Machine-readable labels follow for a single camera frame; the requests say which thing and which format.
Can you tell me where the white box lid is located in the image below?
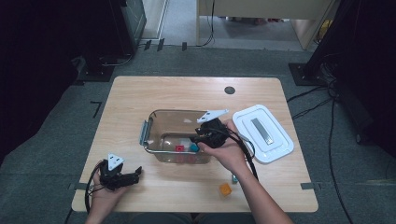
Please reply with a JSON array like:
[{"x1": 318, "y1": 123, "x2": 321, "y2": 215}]
[{"x1": 232, "y1": 104, "x2": 295, "y2": 164}]

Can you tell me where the clear brown storage box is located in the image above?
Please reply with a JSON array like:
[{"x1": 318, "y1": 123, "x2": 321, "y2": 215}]
[{"x1": 138, "y1": 109, "x2": 225, "y2": 165}]

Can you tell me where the orange toy brick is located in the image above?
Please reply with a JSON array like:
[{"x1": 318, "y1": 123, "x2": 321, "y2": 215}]
[{"x1": 219, "y1": 182, "x2": 233, "y2": 198}]

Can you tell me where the black stand base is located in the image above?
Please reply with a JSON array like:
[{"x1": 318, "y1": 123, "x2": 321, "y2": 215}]
[
  {"x1": 78, "y1": 55, "x2": 115, "y2": 82},
  {"x1": 288, "y1": 62, "x2": 325, "y2": 87}
]

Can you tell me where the black curtain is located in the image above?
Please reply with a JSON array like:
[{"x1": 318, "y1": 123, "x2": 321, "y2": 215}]
[
  {"x1": 306, "y1": 0, "x2": 396, "y2": 157},
  {"x1": 0, "y1": 0, "x2": 125, "y2": 162}
]

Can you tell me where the light wooden desk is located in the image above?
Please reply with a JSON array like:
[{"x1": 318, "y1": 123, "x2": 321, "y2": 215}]
[{"x1": 195, "y1": 0, "x2": 340, "y2": 50}]

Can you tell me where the long black floor cable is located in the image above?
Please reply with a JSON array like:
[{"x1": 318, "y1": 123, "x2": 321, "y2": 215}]
[{"x1": 328, "y1": 99, "x2": 354, "y2": 224}]

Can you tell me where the dark glass-fronted cabinet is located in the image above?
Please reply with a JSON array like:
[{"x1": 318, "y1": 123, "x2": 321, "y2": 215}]
[{"x1": 120, "y1": 0, "x2": 148, "y2": 48}]

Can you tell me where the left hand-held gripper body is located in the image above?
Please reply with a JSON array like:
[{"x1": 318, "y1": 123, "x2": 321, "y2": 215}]
[{"x1": 98, "y1": 152, "x2": 129, "y2": 191}]

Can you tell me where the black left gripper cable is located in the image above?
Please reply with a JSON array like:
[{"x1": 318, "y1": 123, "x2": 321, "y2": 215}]
[{"x1": 84, "y1": 161, "x2": 104, "y2": 214}]

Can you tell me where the person's left hand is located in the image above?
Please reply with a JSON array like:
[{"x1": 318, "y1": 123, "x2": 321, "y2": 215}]
[{"x1": 90, "y1": 161, "x2": 129, "y2": 216}]

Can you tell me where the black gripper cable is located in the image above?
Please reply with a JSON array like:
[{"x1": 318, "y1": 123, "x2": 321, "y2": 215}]
[
  {"x1": 222, "y1": 127, "x2": 260, "y2": 181},
  {"x1": 84, "y1": 161, "x2": 104, "y2": 214}
]

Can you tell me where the black hanging cable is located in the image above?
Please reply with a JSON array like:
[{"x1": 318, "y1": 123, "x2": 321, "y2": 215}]
[{"x1": 199, "y1": 0, "x2": 217, "y2": 48}]

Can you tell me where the angled black tape mark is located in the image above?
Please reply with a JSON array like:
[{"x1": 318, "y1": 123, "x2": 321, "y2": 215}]
[{"x1": 90, "y1": 101, "x2": 103, "y2": 119}]

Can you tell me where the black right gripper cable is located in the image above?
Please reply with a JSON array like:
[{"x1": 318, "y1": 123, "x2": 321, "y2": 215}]
[{"x1": 222, "y1": 127, "x2": 260, "y2": 181}]

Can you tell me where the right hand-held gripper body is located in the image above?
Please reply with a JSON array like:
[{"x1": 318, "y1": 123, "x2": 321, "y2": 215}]
[{"x1": 196, "y1": 108, "x2": 230, "y2": 148}]

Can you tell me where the person's right hand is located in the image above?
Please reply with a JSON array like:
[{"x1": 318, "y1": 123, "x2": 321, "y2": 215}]
[{"x1": 202, "y1": 119, "x2": 250, "y2": 175}]

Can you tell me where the yellow object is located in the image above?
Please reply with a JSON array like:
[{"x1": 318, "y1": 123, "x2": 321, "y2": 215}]
[{"x1": 318, "y1": 19, "x2": 333, "y2": 43}]

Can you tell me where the white floor cable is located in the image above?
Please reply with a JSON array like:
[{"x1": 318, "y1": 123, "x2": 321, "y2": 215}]
[{"x1": 101, "y1": 54, "x2": 134, "y2": 68}]

